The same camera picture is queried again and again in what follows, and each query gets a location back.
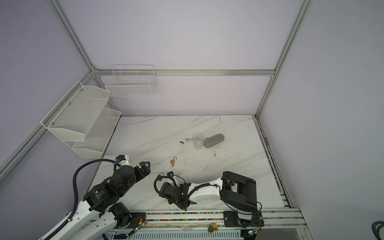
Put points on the white wire basket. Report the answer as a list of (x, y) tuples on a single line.
[(132, 81)]

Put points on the clear plastic cup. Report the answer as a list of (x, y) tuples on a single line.
[(198, 141)]

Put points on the white two-tier mesh shelf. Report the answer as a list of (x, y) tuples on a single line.
[(83, 121)]

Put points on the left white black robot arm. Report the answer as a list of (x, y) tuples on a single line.
[(100, 209)]

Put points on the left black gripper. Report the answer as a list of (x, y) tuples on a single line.
[(146, 170)]

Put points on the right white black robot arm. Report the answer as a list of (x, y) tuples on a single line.
[(237, 192)]

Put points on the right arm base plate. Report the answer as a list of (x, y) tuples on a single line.
[(233, 219)]

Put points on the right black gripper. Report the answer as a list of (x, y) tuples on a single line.
[(170, 202)]

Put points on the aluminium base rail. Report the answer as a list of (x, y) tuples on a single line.
[(193, 225)]

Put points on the aluminium frame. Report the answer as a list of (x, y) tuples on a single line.
[(213, 62)]

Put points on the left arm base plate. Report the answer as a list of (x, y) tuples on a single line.
[(135, 221)]

